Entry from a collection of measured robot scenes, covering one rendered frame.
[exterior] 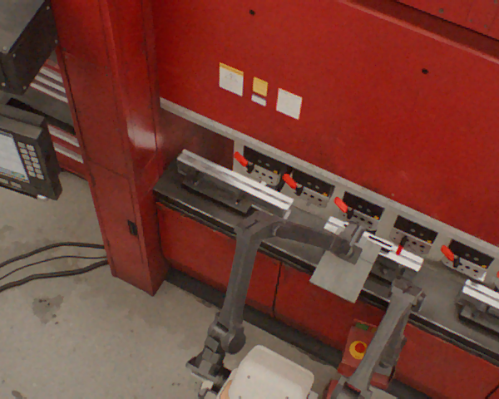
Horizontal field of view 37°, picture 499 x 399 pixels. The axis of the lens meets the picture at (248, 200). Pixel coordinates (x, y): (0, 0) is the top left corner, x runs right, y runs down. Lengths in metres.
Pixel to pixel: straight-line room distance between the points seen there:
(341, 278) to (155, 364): 1.25
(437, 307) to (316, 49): 1.20
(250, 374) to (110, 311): 1.71
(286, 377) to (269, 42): 0.98
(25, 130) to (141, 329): 1.62
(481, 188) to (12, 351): 2.38
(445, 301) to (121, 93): 1.44
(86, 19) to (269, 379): 1.18
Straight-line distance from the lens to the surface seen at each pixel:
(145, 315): 3.74
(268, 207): 2.94
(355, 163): 2.46
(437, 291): 2.94
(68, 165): 4.01
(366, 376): 2.29
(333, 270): 2.75
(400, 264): 2.86
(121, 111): 2.52
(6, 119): 2.41
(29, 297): 3.88
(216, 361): 2.33
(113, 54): 2.31
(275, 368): 2.19
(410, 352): 3.18
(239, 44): 2.30
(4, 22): 2.18
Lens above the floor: 3.42
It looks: 58 degrees down
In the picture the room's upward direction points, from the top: 5 degrees clockwise
